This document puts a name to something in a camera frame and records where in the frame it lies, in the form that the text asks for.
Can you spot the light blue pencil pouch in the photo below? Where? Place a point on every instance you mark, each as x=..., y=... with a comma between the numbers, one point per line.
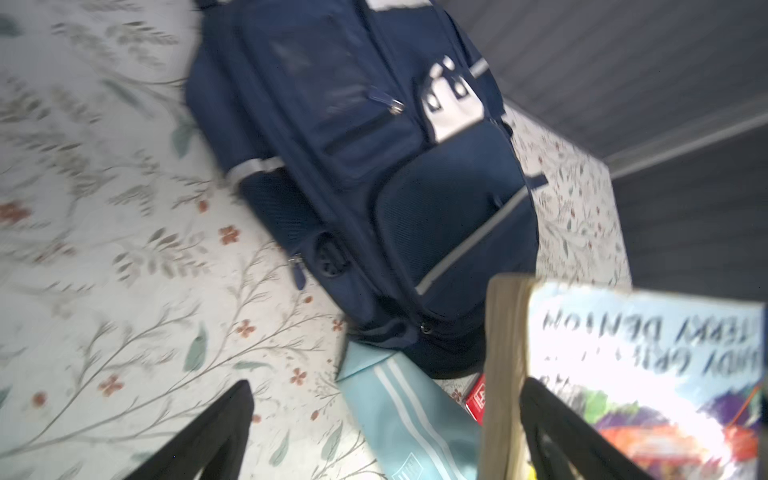
x=413, y=427

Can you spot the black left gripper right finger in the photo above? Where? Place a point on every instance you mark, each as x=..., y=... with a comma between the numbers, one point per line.
x=563, y=446

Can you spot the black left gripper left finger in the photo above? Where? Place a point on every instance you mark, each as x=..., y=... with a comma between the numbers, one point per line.
x=212, y=446

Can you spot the red card box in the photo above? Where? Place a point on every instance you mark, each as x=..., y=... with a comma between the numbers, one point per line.
x=474, y=400

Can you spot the purple treehouse paperback book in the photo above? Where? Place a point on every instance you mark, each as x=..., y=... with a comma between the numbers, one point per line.
x=673, y=381

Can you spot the navy blue student backpack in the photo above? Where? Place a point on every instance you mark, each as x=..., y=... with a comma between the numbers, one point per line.
x=369, y=138

